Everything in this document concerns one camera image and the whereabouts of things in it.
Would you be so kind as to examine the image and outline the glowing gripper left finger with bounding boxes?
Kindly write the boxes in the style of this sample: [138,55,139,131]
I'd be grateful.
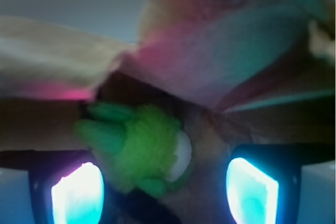
[1,150,104,223]

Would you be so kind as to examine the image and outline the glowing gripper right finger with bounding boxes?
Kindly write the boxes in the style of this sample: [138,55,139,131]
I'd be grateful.
[226,144,335,223]

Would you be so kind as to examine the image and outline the green plush animal toy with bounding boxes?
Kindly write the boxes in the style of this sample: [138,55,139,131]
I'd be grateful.
[74,102,194,198]

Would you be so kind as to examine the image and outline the brown paper bag tray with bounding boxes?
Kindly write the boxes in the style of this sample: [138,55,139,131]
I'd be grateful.
[1,0,335,223]

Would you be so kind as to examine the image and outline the dark blue rope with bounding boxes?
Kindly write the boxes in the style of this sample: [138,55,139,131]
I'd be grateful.
[110,188,182,224]

